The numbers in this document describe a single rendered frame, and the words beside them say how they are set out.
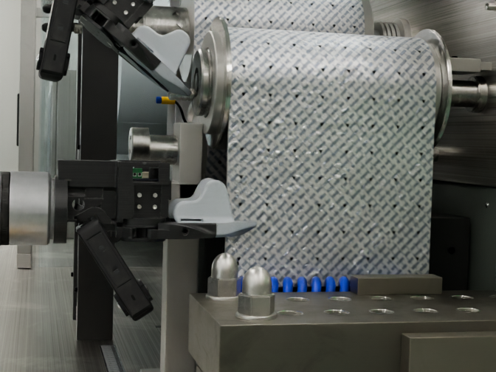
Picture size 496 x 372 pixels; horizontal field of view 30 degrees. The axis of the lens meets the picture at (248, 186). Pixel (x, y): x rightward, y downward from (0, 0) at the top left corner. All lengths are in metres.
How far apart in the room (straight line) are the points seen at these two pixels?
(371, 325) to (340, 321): 0.03
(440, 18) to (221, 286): 0.53
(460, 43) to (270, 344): 0.55
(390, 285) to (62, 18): 0.45
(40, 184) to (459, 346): 0.43
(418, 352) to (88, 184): 0.37
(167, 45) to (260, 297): 0.34
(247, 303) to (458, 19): 0.55
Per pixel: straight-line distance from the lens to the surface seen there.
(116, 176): 0.94
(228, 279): 0.90
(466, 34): 1.19
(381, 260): 1.03
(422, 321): 0.85
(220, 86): 0.98
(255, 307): 0.81
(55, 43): 1.02
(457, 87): 1.11
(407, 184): 1.04
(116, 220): 0.94
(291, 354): 0.81
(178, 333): 1.07
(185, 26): 1.26
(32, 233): 0.93
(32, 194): 0.92
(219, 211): 0.96
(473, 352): 0.85
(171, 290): 1.06
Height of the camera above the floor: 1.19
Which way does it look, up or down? 3 degrees down
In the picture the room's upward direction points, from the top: 2 degrees clockwise
